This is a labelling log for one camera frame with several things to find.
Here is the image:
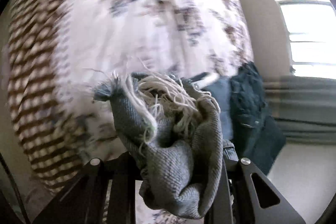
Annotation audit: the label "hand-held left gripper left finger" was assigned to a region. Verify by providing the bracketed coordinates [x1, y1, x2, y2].
[33, 153, 144, 224]

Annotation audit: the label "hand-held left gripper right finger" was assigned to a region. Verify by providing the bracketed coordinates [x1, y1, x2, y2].
[204, 141, 307, 224]

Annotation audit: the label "window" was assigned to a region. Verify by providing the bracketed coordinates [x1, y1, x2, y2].
[262, 0, 336, 73]

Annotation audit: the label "patterned bed blanket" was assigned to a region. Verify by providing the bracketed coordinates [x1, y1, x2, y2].
[5, 0, 255, 194]

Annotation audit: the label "grey denim pants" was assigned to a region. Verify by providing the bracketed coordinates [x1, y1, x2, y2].
[92, 61, 287, 220]

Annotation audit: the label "grey radiator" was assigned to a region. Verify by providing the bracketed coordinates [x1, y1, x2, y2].
[262, 75, 336, 145]

